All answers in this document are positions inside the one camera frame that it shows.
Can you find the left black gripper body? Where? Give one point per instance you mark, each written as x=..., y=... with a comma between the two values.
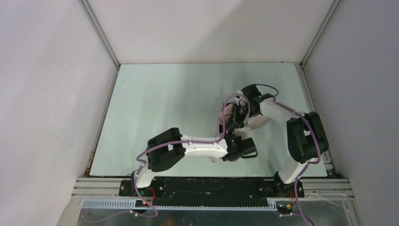
x=247, y=147

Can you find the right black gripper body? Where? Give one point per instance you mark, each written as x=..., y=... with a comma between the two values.
x=254, y=109

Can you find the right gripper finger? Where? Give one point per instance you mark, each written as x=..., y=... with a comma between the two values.
x=239, y=109
x=238, y=120

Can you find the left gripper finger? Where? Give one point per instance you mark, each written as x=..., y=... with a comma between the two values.
x=223, y=129
x=232, y=139

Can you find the white oval storage case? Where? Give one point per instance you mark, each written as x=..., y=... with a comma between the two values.
x=258, y=121

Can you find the pink folding umbrella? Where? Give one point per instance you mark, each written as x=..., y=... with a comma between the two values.
x=224, y=117

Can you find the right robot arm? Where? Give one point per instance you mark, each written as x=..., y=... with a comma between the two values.
x=306, y=138

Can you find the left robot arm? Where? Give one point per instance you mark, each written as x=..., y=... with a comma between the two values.
x=166, y=149

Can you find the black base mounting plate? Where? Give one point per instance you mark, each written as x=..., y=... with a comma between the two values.
x=213, y=191

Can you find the right controller board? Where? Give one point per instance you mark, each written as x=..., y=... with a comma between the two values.
x=285, y=210

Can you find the controller board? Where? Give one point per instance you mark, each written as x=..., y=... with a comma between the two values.
x=285, y=210
x=142, y=204

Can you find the left controller board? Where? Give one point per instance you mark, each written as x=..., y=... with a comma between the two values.
x=142, y=204

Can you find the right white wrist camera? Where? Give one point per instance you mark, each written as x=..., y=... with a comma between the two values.
x=240, y=98

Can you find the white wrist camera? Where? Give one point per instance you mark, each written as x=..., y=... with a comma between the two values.
x=240, y=98
x=243, y=133

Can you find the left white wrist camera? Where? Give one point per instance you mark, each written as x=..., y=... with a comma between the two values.
x=243, y=133

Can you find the aluminium frame rail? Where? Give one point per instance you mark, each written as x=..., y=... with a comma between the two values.
x=104, y=193

